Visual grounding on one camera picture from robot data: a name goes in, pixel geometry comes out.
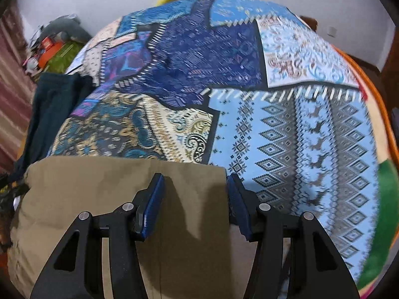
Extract khaki olive pants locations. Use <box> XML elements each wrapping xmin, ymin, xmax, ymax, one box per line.
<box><xmin>7</xmin><ymin>156</ymin><xmax>255</xmax><ymax>298</ymax></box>

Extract orange fleece blanket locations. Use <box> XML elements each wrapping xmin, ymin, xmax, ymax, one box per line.
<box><xmin>330</xmin><ymin>44</ymin><xmax>399</xmax><ymax>298</ymax></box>

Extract dark navy folded garment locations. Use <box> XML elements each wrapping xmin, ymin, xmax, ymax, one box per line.
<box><xmin>11</xmin><ymin>73</ymin><xmax>95</xmax><ymax>182</ymax></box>

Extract striped red curtain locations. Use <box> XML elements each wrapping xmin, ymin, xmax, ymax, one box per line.
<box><xmin>0</xmin><ymin>0</ymin><xmax>35</xmax><ymax>173</ymax></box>

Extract blue patchwork bedspread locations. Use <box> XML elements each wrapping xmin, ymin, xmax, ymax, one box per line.
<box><xmin>49</xmin><ymin>0</ymin><xmax>378</xmax><ymax>286</ymax></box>

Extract green storage basket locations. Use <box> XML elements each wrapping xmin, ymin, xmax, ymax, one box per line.
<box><xmin>42</xmin><ymin>41</ymin><xmax>83</xmax><ymax>74</ymax></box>

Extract orange box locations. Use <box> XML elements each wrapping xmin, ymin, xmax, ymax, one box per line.
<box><xmin>39</xmin><ymin>37</ymin><xmax>64</xmax><ymax>69</ymax></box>

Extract white wall socket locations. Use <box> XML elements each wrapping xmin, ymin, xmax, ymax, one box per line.
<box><xmin>327</xmin><ymin>26</ymin><xmax>337</xmax><ymax>38</ymax></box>

